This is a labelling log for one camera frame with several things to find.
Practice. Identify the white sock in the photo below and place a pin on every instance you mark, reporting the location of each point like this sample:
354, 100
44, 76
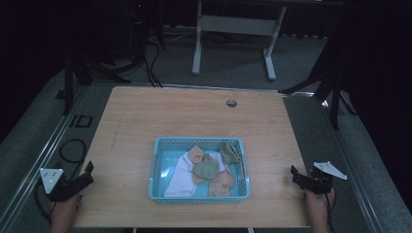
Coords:
179, 181

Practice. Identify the light green sock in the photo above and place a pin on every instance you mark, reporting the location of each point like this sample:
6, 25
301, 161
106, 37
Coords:
205, 170

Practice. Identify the person's right hand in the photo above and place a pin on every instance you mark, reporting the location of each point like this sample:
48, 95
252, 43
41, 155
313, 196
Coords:
319, 210

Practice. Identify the large pink sock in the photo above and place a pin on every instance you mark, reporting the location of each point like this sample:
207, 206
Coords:
222, 186

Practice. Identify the light blue plastic basket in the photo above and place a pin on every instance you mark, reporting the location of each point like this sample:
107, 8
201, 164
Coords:
158, 181

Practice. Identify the olive green sock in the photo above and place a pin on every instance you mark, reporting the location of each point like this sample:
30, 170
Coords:
228, 152

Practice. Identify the person's left hand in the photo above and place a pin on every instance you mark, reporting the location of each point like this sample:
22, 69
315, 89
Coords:
64, 213

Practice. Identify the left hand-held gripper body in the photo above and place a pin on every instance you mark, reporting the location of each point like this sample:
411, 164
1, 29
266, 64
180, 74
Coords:
51, 179

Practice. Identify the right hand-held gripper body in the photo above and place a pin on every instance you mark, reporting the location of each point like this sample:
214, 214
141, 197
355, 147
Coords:
320, 183

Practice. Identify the small pink sock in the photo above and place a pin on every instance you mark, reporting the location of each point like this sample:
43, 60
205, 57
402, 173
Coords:
196, 154

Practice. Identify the white desk frame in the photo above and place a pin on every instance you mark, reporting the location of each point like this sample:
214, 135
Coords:
238, 25

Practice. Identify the metal floor rail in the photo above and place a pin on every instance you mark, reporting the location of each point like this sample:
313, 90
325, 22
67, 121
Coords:
350, 161
42, 155

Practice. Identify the black tripod stand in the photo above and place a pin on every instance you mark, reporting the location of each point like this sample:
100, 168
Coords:
335, 97
68, 81

